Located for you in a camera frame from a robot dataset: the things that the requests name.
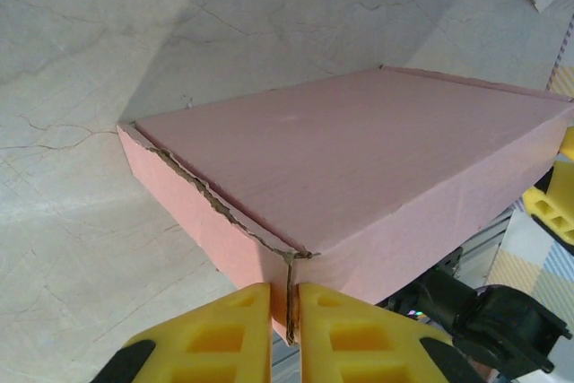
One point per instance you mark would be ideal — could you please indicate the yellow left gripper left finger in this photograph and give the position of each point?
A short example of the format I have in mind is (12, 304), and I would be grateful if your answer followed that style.
(215, 342)

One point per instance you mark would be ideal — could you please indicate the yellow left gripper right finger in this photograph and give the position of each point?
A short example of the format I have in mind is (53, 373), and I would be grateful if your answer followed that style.
(359, 347)

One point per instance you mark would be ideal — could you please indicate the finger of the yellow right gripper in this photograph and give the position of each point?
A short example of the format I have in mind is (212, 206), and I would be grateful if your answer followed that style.
(569, 141)
(558, 203)

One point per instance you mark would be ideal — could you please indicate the pink paper box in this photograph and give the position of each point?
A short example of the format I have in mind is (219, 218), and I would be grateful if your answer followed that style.
(359, 154)

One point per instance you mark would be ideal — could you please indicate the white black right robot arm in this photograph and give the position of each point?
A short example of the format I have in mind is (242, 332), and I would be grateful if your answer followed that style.
(493, 324)

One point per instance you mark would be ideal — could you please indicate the aluminium frame rail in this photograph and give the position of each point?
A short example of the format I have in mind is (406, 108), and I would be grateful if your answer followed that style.
(484, 244)

